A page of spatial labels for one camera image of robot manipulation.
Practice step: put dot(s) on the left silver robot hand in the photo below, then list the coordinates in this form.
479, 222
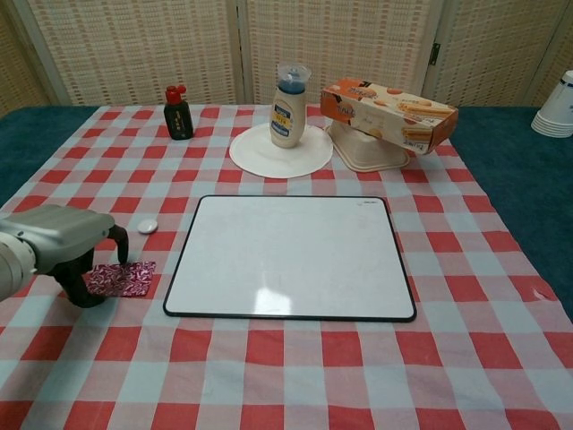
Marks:
62, 235

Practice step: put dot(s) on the red patterned candy packet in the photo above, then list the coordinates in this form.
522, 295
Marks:
130, 280

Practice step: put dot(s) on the black ink bottle red cap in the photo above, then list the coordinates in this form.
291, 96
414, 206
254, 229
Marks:
178, 117

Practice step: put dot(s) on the woven folding screen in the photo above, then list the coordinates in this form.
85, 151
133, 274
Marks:
134, 49

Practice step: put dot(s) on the round white paper plate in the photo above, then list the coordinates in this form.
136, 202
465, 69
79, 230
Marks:
255, 154

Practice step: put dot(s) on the cream squeeze bottle blue cap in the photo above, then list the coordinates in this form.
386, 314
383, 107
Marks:
288, 118

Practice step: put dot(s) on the red white checkered tablecloth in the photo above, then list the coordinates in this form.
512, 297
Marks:
286, 358

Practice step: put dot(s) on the cream plastic food container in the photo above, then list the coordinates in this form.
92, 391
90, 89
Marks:
371, 150

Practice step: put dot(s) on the orange biscuit box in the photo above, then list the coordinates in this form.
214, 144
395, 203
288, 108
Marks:
385, 114

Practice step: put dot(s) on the metal screen hinge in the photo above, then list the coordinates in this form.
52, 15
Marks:
434, 54

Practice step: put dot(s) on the stack of white paper cups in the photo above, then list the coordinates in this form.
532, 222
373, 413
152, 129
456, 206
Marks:
555, 116

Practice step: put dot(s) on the white board black frame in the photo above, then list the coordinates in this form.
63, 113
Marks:
286, 260

